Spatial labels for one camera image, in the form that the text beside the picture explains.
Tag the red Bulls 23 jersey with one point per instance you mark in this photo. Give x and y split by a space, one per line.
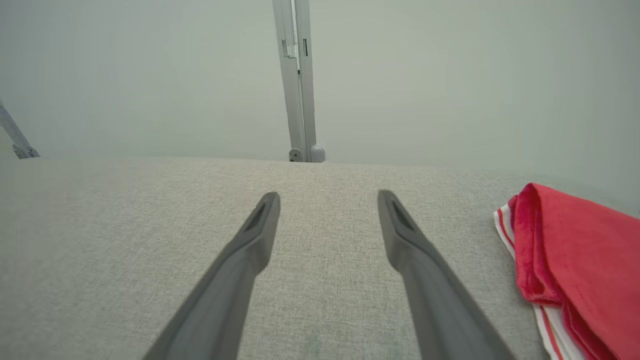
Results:
585 250

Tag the grey rounded post foot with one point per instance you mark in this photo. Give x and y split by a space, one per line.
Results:
318 154

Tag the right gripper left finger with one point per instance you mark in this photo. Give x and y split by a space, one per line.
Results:
235 290

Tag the dark grey screw bracket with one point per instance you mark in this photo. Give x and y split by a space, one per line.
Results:
295 155

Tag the grey metal wall post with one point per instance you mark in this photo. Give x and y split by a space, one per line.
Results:
295 75

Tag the slanted grey metal post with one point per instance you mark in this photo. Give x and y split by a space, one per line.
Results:
15 135

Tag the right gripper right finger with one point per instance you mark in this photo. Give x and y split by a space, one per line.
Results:
430 290

